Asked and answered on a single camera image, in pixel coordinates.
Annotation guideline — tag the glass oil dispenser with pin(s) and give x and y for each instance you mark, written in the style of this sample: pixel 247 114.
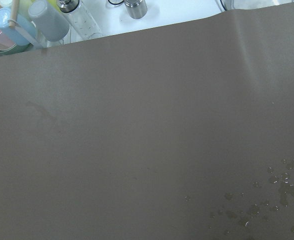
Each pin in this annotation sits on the glass oil dispenser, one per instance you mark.
pixel 79 17

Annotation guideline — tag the steel bottle cap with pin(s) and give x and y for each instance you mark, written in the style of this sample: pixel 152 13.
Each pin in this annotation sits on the steel bottle cap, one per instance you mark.
pixel 136 9

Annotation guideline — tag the grey blue cup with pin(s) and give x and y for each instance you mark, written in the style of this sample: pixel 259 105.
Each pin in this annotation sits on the grey blue cup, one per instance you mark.
pixel 49 22

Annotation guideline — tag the light blue cup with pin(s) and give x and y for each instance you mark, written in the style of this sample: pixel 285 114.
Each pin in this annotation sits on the light blue cup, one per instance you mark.
pixel 13 34

